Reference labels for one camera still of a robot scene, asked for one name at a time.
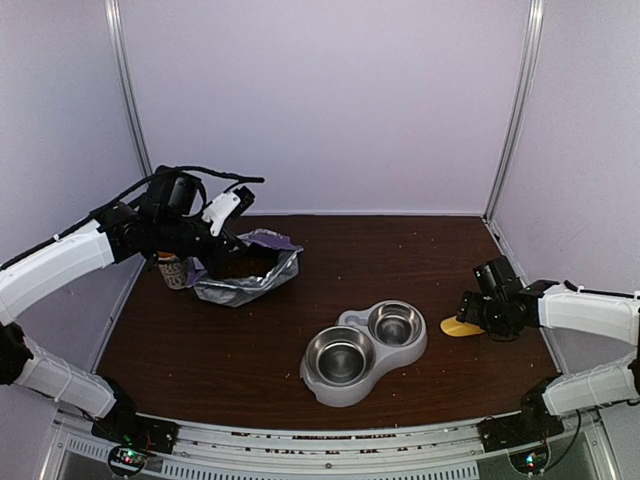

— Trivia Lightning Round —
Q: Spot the front aluminium rail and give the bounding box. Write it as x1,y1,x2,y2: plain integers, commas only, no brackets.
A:
47,394,609,480

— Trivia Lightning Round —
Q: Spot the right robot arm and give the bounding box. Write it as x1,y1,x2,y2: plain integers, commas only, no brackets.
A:
440,256,639,442

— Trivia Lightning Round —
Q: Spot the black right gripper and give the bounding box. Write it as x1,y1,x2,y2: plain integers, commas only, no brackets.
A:
457,291,510,336

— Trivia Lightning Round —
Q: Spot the patterned mug orange inside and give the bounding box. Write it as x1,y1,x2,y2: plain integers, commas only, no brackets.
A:
157,252,189,290

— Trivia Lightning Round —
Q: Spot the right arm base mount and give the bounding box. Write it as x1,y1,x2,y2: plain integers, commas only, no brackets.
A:
477,414,565,477

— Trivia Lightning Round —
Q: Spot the left aluminium frame post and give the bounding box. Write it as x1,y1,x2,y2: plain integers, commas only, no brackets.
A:
104,0,152,176

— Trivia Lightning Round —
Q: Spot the left black braided cable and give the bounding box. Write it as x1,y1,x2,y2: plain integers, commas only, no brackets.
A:
0,164,266,266

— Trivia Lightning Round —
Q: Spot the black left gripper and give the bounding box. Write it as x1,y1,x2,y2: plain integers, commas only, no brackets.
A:
155,214,248,274

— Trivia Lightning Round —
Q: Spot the steel bowl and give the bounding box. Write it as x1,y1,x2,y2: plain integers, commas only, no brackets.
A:
303,326,375,387
368,301,424,347

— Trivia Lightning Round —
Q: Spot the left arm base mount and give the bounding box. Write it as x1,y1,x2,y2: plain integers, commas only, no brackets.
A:
91,415,179,479

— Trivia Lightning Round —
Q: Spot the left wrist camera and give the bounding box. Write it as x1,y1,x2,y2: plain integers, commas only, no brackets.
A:
231,185,255,219

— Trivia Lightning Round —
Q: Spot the right aluminium frame post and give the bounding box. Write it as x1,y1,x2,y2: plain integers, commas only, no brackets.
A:
483,0,545,225

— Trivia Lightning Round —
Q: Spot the grey double bowl feeder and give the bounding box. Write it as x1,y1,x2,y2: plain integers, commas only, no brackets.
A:
299,301,428,408

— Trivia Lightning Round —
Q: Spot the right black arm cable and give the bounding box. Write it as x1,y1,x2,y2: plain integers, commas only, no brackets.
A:
562,279,640,304

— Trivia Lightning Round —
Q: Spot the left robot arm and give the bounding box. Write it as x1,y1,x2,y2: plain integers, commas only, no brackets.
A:
1,166,264,444

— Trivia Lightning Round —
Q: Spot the steel bowl far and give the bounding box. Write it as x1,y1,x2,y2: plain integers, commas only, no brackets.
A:
368,301,424,347

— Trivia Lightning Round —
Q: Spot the steel bowl near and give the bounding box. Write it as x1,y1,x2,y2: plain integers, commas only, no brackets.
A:
303,326,375,387

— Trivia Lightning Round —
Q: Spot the aluminium frame post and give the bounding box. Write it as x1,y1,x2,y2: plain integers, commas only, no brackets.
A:
483,0,545,225
104,0,152,176

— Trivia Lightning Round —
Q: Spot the purple pet food bag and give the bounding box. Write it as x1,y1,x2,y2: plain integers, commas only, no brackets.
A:
187,229,304,308

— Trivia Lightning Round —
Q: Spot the yellow plastic scoop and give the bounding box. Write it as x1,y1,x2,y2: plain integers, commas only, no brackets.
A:
440,316,485,338

